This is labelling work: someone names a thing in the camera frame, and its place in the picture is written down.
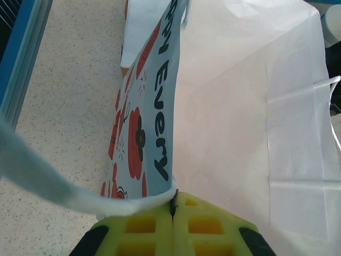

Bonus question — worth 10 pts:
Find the white paper napkin stack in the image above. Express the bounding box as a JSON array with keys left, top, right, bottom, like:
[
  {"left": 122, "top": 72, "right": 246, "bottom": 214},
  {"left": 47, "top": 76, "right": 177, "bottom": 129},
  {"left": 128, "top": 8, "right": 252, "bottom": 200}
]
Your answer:
[{"left": 120, "top": 0, "right": 171, "bottom": 69}]

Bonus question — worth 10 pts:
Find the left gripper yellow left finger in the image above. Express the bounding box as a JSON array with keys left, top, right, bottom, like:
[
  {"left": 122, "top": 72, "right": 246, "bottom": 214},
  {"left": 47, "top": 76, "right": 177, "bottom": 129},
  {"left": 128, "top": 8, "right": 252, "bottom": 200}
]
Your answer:
[{"left": 70, "top": 204, "right": 174, "bottom": 256}]

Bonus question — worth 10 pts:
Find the red printed paper bag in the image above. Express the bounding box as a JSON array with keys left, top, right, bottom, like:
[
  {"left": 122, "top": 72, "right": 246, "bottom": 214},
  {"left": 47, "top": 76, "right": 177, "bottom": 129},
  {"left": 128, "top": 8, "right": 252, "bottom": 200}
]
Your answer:
[{"left": 0, "top": 0, "right": 341, "bottom": 238}]

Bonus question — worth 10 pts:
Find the white paper cup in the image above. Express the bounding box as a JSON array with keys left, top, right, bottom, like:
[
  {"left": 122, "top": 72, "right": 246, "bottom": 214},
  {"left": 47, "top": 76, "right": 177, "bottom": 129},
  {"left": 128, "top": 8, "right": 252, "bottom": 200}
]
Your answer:
[{"left": 320, "top": 4, "right": 341, "bottom": 49}]

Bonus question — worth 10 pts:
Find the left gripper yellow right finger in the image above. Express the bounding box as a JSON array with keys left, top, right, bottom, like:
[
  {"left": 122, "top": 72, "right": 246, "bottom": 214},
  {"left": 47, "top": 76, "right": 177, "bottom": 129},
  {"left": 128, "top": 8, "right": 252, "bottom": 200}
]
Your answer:
[{"left": 171, "top": 190, "right": 278, "bottom": 256}]

